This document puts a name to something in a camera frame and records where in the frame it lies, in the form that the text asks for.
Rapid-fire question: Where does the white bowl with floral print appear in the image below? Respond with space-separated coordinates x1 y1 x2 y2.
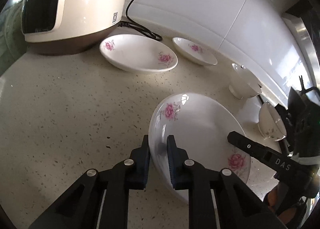
258 102 287 141

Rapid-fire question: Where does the plain white bowl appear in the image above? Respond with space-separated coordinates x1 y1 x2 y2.
228 63 262 99

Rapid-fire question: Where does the right hand in black glove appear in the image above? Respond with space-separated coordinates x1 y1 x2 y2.
263 172 312 228

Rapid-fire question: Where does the steel range hood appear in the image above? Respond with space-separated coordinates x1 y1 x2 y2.
281 0 319 87

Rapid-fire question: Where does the small white floral plate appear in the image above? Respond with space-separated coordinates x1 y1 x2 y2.
172 37 217 66

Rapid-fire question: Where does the white and brown rice cooker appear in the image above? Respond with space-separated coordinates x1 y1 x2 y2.
22 0 125 55

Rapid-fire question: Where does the black power cable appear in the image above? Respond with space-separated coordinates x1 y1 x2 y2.
117 0 168 41

